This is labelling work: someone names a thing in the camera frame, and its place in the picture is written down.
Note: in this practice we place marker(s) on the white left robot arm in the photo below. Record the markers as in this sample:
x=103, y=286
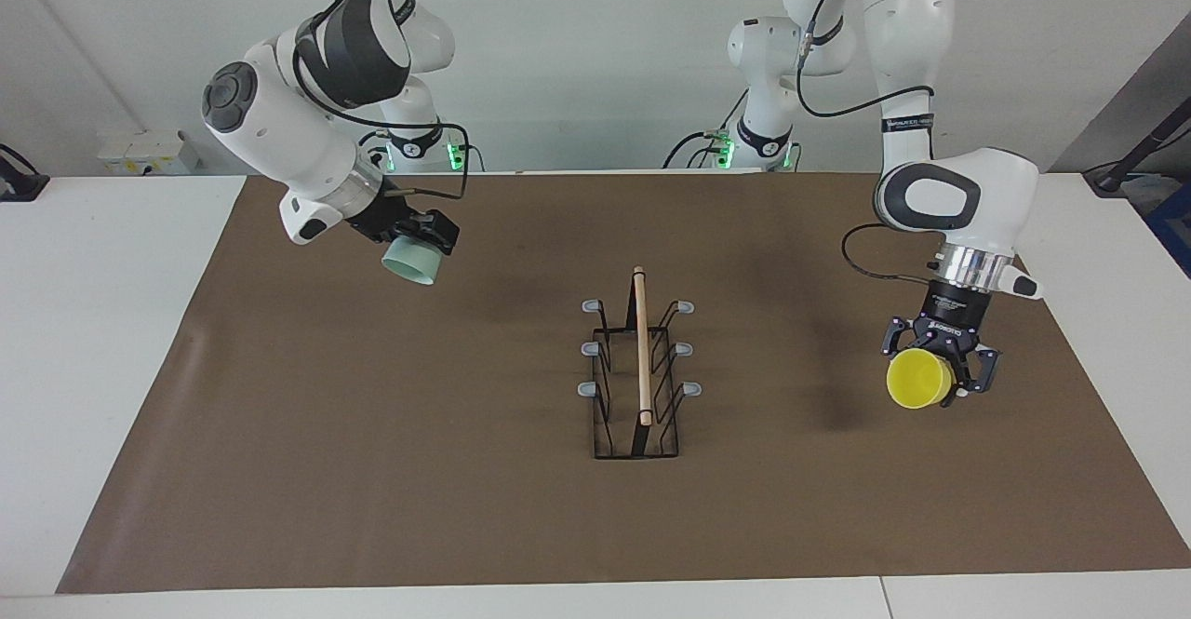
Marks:
x=996, y=191

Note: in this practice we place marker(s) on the brown table mat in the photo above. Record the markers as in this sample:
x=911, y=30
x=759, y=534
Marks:
x=419, y=470

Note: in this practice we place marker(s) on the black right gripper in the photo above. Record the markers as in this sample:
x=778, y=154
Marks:
x=383, y=217

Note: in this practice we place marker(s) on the black stand pole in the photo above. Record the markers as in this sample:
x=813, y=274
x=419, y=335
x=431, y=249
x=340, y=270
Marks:
x=1130, y=163

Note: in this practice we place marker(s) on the yellow plastic cup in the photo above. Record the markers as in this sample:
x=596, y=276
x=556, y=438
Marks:
x=916, y=379

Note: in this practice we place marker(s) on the white power strip box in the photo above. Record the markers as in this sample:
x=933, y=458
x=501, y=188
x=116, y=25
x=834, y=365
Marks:
x=149, y=154

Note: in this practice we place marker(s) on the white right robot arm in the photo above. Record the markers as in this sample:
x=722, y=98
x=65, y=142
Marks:
x=279, y=126

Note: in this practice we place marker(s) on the blue box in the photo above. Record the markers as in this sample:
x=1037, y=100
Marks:
x=1174, y=228

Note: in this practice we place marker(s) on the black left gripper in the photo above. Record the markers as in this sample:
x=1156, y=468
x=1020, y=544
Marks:
x=951, y=321

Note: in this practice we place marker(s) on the black clamp mount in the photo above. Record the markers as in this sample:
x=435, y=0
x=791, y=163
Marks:
x=23, y=186

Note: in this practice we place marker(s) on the pale green plastic cup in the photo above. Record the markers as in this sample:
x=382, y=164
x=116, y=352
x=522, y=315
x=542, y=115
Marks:
x=411, y=261

